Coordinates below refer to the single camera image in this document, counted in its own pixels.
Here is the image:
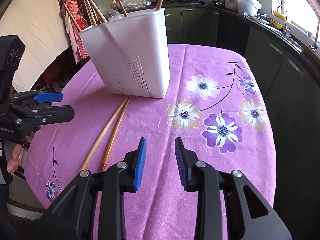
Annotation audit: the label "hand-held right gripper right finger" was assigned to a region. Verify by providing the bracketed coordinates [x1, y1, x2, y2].
[174, 137, 292, 240]

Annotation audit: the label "dark stone countertop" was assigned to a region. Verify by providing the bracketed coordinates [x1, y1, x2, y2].
[140, 0, 320, 65]

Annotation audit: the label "red checked apron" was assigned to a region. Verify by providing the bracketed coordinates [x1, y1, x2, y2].
[58, 0, 90, 64]

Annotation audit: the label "purple floral tablecloth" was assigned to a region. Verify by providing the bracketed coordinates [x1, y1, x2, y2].
[24, 44, 277, 240]

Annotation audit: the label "white dish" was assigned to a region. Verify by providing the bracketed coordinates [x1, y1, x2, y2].
[250, 14, 271, 25]

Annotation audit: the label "plastic bag of greens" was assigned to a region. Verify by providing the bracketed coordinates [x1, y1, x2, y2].
[122, 0, 152, 8]

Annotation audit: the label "white plastic container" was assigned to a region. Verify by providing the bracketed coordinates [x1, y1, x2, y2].
[236, 0, 262, 16]

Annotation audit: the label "kitchen window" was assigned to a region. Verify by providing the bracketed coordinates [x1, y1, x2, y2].
[271, 0, 320, 38]

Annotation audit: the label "pale wooden chopstick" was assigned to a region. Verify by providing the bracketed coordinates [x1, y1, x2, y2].
[78, 96, 130, 175]

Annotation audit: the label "black gas stove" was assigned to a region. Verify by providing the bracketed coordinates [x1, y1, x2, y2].
[150, 0, 208, 5]

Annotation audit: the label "white spoon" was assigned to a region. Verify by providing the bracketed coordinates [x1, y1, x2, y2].
[108, 8, 125, 22]

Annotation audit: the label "dark lower cabinets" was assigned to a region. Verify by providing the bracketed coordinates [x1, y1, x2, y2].
[216, 9, 320, 205]

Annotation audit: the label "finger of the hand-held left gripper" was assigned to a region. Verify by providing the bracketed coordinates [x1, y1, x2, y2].
[15, 105, 75, 127]
[10, 92, 63, 105]

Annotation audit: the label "person's left hand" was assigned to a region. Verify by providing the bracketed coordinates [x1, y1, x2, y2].
[7, 144, 23, 175]

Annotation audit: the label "small steel faucet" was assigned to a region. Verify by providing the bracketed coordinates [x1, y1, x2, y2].
[277, 5, 292, 37]

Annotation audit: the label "green lower cabinets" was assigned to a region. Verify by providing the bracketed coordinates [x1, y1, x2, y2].
[164, 6, 220, 47]

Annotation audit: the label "tall steel faucet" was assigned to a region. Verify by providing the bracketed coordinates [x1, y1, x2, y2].
[309, 21, 320, 53]

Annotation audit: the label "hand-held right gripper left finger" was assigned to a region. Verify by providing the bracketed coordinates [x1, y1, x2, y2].
[37, 137, 147, 240]

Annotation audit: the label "white plastic utensil holder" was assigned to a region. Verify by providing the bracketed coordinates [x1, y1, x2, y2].
[78, 7, 171, 99]

